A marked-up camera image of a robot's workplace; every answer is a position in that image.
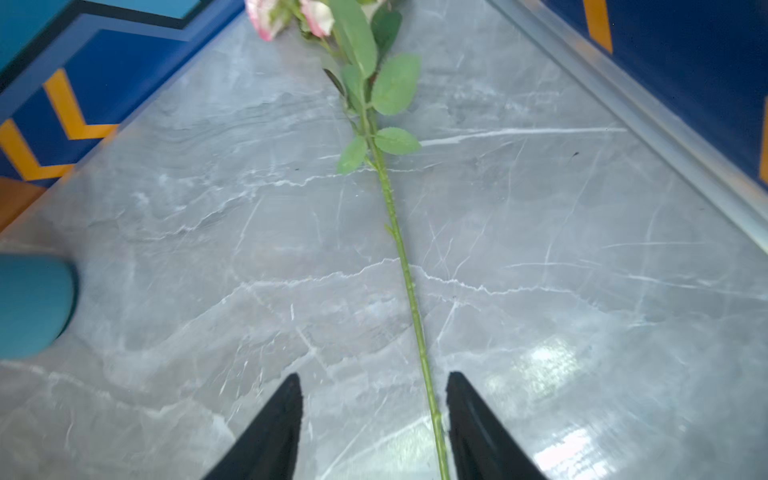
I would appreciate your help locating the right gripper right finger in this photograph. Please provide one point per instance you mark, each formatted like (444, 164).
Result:
(482, 447)

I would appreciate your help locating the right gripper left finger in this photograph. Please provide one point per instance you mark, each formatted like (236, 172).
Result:
(268, 447)

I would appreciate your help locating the teal ceramic vase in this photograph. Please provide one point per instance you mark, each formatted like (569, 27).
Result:
(38, 298)

